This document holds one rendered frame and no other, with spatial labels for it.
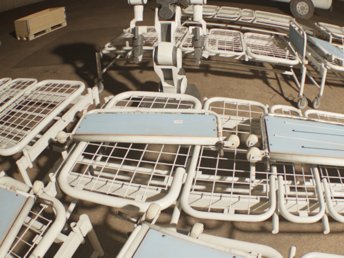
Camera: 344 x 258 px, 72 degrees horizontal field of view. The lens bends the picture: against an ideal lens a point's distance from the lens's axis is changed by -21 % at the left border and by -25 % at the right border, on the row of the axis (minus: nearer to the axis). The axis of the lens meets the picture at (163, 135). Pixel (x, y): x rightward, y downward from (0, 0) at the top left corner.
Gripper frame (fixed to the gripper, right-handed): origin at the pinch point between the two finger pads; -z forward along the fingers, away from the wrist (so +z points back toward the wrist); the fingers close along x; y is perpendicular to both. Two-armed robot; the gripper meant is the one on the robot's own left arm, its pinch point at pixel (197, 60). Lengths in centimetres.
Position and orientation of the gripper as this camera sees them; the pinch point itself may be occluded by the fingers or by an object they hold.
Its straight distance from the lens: 211.6
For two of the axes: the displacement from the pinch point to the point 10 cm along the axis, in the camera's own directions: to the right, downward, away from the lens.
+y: 9.8, 0.8, -1.9
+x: -2.1, 4.0, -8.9
